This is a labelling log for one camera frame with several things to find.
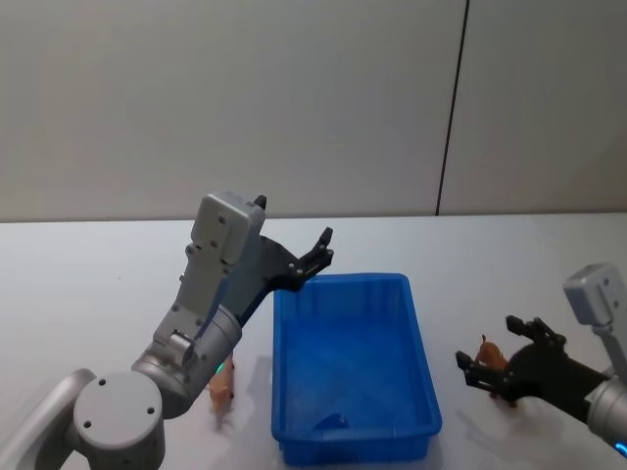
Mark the blue plastic bin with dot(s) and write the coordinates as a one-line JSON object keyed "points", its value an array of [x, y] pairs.
{"points": [[352, 343]]}

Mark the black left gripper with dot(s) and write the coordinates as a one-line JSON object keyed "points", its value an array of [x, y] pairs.
{"points": [[267, 267]]}

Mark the orange toy animal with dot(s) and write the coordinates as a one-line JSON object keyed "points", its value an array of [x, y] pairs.
{"points": [[491, 353], [221, 387]]}

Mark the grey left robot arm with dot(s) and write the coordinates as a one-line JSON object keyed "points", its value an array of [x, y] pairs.
{"points": [[117, 421]]}

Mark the small dark blue toy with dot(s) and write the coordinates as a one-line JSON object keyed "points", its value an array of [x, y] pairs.
{"points": [[332, 422]]}

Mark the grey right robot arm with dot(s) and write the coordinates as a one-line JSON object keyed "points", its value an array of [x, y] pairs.
{"points": [[595, 294]]}

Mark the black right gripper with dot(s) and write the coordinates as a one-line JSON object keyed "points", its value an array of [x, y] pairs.
{"points": [[548, 374]]}

